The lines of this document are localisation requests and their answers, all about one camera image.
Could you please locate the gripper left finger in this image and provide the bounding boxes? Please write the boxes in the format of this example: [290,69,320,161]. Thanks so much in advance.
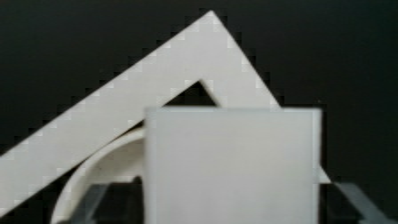
[69,177,144,224]

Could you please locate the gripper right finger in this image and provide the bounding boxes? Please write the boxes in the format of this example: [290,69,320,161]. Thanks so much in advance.
[320,182,391,224]

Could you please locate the white stool leg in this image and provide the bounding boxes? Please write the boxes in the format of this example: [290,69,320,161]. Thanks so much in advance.
[144,107,322,224]

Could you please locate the white U-shaped wall fence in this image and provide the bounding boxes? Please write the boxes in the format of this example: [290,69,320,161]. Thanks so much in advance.
[0,9,334,218]

